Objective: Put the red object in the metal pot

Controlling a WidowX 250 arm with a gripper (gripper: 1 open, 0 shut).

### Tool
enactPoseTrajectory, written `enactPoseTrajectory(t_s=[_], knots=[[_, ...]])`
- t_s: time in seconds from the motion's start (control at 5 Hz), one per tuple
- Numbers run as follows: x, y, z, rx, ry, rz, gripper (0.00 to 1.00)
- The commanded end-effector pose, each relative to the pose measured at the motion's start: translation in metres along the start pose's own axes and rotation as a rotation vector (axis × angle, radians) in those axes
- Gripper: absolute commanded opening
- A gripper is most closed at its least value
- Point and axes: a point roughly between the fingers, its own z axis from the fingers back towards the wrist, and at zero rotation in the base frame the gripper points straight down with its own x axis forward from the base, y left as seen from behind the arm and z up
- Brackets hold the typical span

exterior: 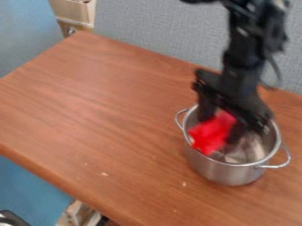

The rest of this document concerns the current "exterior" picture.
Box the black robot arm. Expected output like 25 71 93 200
180 0 289 143

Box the black and white object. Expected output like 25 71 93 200
0 210 31 226

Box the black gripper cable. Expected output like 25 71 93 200
261 52 286 90

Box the wooden table leg frame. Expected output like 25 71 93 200
55 200 102 226

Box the red rectangular block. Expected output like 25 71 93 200
188 111 237 156

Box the stainless steel pot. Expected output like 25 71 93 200
176 105 292 186

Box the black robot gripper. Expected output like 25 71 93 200
193 50 274 144

